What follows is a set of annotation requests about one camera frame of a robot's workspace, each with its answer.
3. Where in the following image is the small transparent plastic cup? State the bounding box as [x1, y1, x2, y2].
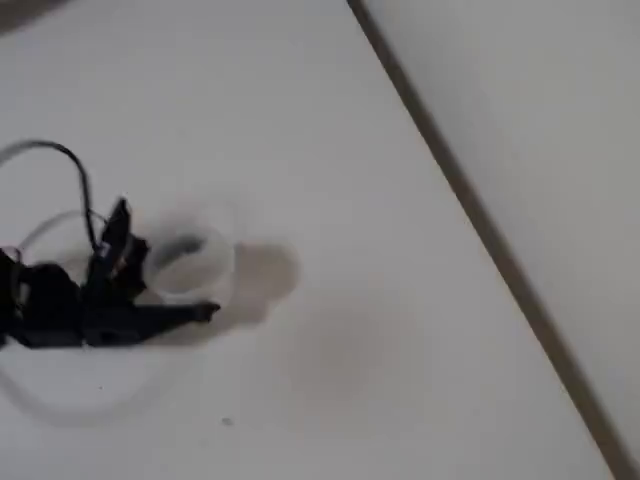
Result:
[148, 225, 237, 302]

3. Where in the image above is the dark table edge strip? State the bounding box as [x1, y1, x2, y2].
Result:
[346, 0, 624, 480]

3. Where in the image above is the black gripper-mounted camera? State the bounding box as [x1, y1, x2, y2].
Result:
[86, 196, 152, 304]

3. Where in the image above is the black camera cable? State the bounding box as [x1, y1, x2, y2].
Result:
[0, 139, 97, 254]

